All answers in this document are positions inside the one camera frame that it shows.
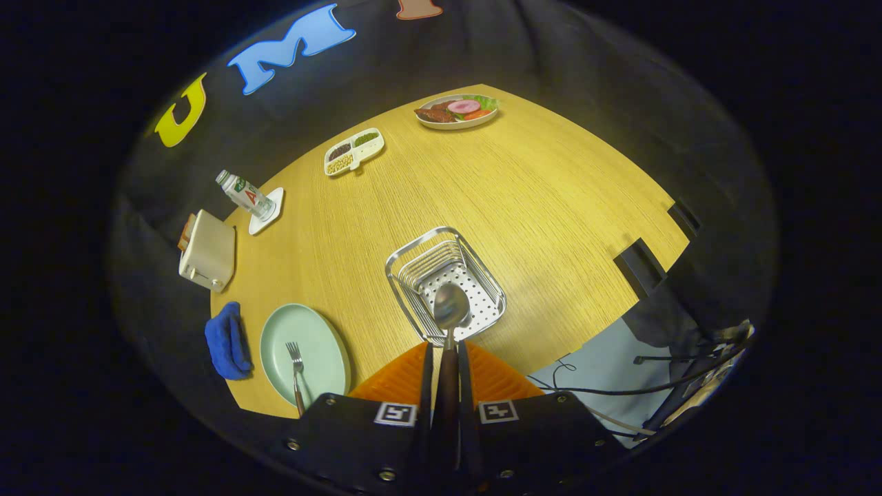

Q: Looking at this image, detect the large black table clamp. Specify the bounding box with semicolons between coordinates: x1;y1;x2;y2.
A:
613;238;668;298

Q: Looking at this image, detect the black cable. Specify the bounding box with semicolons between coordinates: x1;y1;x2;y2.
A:
527;338;752;397

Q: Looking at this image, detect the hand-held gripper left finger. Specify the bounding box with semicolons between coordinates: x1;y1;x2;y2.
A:
272;341;436;496

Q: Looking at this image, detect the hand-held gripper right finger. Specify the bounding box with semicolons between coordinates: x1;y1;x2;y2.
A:
456;341;624;496

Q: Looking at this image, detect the small white drink bottle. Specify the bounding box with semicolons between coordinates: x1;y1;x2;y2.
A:
215;169;276;221

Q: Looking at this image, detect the black tripod stand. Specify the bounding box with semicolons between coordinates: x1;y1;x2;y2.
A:
634;320;755;431

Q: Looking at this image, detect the plate of toy food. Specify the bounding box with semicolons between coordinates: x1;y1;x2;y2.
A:
414;94;500;131

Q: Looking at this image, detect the white coaster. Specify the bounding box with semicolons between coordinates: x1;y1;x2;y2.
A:
248;187;285;237

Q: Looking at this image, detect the metal wire basket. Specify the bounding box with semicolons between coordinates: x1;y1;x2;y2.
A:
384;226;508;347

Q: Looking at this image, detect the wooden handled spoon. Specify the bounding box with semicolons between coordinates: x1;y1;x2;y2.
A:
432;282;473;476

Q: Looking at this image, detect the white toaster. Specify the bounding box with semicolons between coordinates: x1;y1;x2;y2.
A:
178;209;237;293

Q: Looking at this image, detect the white cable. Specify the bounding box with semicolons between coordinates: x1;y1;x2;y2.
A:
586;406;655;436

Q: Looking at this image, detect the blue cloth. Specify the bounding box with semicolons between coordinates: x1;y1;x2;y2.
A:
204;301;254;381

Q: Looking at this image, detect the white divided snack dish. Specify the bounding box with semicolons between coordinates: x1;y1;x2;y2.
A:
324;127;385;178

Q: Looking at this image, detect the wooden handled fork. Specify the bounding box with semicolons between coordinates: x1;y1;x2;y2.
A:
285;341;307;417

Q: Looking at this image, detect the black backdrop cloth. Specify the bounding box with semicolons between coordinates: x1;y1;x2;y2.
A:
107;0;779;448

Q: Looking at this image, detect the pale green plate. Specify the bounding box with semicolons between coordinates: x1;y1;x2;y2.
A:
259;303;352;409

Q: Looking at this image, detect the small black table clamp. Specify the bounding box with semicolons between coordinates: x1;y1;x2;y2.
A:
667;200;702;240

